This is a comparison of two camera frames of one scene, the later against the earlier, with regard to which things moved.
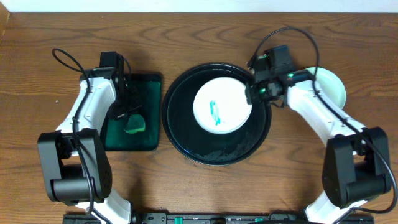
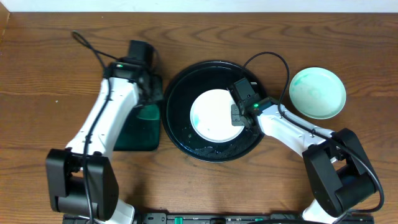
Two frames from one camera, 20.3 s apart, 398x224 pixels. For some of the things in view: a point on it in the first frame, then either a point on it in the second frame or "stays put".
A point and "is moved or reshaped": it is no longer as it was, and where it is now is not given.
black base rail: [226, 218] stays put
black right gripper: [250, 92] → [235, 119]
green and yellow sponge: [136, 124] → [148, 112]
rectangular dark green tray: [139, 129] stays put
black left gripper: [121, 109] → [154, 88]
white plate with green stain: [220, 105] is moved or reshaped
